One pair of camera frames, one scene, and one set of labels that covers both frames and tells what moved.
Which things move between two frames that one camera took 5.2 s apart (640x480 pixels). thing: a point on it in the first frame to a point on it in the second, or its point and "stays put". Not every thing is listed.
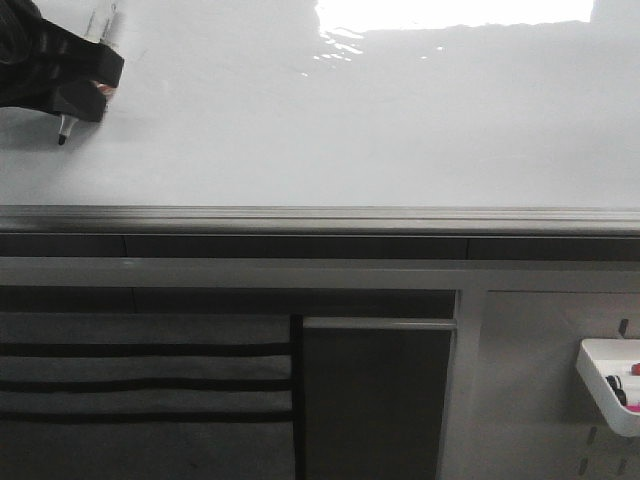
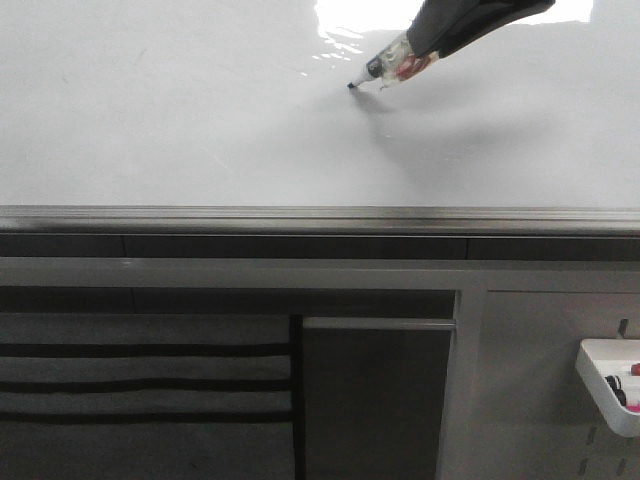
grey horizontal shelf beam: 324,273 stays put
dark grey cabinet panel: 374,394 stays put
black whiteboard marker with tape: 66,121 to 394,63
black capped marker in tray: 615,383 stays put
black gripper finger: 30,42 to 433,19
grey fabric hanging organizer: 146,396 stays put
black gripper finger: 81,99 to 487,16
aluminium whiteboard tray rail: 237,220 stays put
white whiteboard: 343,103 stays put
